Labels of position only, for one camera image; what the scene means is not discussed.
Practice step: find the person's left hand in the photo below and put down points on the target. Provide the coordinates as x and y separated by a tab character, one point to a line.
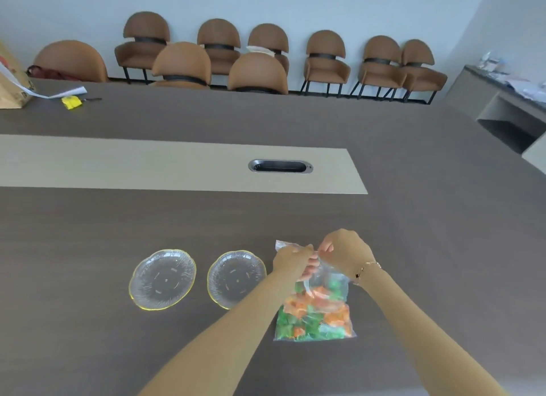
290	261

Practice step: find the person's right hand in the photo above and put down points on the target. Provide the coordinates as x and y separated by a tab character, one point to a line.
349	252

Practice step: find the person's right fingers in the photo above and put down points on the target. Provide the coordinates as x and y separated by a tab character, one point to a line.
326	246

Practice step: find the person's left thumb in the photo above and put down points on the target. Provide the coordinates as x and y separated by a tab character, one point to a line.
303	249

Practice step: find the clear plastic zip bag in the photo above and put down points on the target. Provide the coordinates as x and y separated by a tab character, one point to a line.
290	323

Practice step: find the person's right forearm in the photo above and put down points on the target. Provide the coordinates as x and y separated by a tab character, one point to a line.
418	336

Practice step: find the person's left forearm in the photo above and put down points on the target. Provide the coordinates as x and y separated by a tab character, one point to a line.
222	336

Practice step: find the pile of orange green candies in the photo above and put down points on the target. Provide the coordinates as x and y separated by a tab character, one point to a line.
332	314

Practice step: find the gold-rimmed clear glass plate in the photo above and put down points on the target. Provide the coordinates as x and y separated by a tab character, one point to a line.
162	279
233	278

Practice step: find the group of brown upholstered chairs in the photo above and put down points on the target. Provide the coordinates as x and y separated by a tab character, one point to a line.
256	73

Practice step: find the grey sideboard cabinet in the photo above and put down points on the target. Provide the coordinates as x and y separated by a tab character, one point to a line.
503	110

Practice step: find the clear plastic bottles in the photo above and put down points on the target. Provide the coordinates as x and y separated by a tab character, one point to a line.
491	62

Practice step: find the white papers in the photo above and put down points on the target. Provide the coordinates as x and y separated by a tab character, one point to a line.
527	88

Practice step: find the yellow crumpled packet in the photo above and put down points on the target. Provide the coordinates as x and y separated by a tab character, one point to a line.
71	102

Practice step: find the white paper strip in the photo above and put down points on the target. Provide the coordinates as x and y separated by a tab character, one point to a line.
51	93

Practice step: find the brown cardboard box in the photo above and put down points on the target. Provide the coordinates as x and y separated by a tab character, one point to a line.
8	88

